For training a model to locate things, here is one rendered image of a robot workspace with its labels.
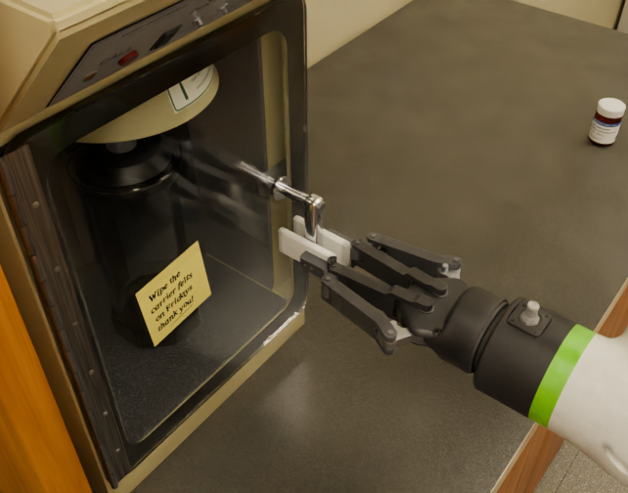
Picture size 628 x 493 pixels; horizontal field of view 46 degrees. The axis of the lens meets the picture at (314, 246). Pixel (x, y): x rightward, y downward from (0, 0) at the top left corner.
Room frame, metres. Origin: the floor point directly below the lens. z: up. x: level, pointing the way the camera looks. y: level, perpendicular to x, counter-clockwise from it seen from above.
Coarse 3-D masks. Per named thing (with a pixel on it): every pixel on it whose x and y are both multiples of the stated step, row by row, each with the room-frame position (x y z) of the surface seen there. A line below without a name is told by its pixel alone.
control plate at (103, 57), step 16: (192, 0) 0.41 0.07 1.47; (224, 0) 0.46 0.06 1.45; (240, 0) 0.50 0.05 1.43; (160, 16) 0.39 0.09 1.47; (176, 16) 0.41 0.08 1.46; (192, 16) 0.44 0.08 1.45; (208, 16) 0.47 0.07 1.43; (128, 32) 0.37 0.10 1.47; (144, 32) 0.39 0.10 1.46; (160, 32) 0.42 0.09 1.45; (176, 32) 0.45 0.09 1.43; (96, 48) 0.35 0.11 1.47; (112, 48) 0.37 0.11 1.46; (128, 48) 0.40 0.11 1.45; (144, 48) 0.42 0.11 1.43; (160, 48) 0.45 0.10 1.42; (80, 64) 0.36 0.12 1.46; (96, 64) 0.38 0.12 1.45; (112, 64) 0.40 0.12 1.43; (128, 64) 0.43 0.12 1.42; (80, 80) 0.38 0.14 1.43; (96, 80) 0.41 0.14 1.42; (64, 96) 0.38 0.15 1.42
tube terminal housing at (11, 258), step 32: (256, 0) 0.58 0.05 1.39; (0, 224) 0.38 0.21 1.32; (0, 256) 0.39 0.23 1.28; (32, 288) 0.37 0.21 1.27; (32, 320) 0.38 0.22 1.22; (64, 384) 0.38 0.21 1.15; (224, 384) 0.51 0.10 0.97; (64, 416) 0.39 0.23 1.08; (192, 416) 0.47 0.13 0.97; (160, 448) 0.43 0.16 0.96; (96, 480) 0.38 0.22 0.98; (128, 480) 0.39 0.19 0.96
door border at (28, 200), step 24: (24, 168) 0.38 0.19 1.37; (24, 192) 0.38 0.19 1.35; (24, 216) 0.37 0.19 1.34; (48, 216) 0.38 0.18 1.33; (48, 240) 0.38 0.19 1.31; (48, 264) 0.38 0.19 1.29; (72, 288) 0.39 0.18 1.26; (48, 312) 0.37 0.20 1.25; (72, 312) 0.38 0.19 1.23; (72, 336) 0.38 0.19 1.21; (72, 360) 0.37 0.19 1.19; (96, 360) 0.39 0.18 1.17; (96, 384) 0.38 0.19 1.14; (96, 408) 0.38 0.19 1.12; (96, 432) 0.37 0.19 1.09; (120, 456) 0.38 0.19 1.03
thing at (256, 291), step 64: (192, 64) 0.50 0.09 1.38; (256, 64) 0.56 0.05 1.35; (64, 128) 0.41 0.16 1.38; (128, 128) 0.45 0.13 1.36; (192, 128) 0.50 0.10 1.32; (256, 128) 0.55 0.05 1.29; (64, 192) 0.40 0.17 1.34; (128, 192) 0.44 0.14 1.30; (192, 192) 0.49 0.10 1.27; (256, 192) 0.55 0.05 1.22; (64, 256) 0.39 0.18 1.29; (128, 256) 0.43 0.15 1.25; (256, 256) 0.55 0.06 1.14; (128, 320) 0.42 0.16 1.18; (192, 320) 0.47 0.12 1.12; (256, 320) 0.54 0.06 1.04; (128, 384) 0.40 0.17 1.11; (192, 384) 0.46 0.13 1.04; (128, 448) 0.39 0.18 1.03
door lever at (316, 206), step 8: (280, 184) 0.57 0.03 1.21; (288, 184) 0.58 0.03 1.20; (280, 192) 0.57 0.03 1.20; (288, 192) 0.57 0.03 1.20; (296, 192) 0.56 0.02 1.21; (280, 200) 0.57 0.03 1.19; (296, 200) 0.56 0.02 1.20; (304, 200) 0.55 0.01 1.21; (312, 200) 0.55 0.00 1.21; (320, 200) 0.55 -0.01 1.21; (304, 208) 0.55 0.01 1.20; (312, 208) 0.54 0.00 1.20; (320, 208) 0.54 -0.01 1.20; (304, 216) 0.55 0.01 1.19; (312, 216) 0.54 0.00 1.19; (320, 216) 0.55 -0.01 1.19; (304, 224) 0.55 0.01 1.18; (312, 224) 0.54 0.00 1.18; (320, 224) 0.55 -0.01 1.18; (304, 232) 0.55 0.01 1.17; (312, 232) 0.54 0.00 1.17; (320, 232) 0.55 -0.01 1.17; (312, 240) 0.54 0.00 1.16; (320, 240) 0.55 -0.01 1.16
